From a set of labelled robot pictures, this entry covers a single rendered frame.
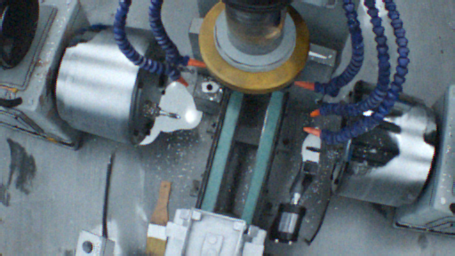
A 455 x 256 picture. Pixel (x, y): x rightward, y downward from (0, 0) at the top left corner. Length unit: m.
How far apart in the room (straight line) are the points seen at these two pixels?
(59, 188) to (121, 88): 0.47
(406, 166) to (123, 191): 0.72
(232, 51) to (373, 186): 0.41
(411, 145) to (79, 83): 0.69
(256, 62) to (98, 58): 0.38
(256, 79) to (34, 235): 0.85
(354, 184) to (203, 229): 0.30
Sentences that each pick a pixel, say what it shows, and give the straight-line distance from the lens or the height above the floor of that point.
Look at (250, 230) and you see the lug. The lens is 1.05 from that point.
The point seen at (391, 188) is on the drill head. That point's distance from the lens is 1.08.
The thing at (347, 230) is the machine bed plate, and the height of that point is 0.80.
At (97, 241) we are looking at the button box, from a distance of 1.11.
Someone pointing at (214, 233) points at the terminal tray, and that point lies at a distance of 1.03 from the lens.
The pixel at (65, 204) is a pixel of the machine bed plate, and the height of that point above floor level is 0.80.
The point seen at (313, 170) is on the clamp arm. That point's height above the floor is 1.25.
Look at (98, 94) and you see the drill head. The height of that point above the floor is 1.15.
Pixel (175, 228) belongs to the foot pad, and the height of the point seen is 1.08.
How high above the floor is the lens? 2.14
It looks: 75 degrees down
